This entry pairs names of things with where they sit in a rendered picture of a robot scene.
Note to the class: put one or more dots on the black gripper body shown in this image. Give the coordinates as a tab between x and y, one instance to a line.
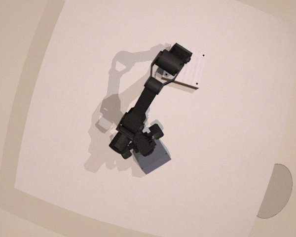
154	131

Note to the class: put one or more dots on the grey sloped panel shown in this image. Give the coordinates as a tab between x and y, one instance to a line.
154	160

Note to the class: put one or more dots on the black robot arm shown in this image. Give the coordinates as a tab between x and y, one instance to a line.
131	124

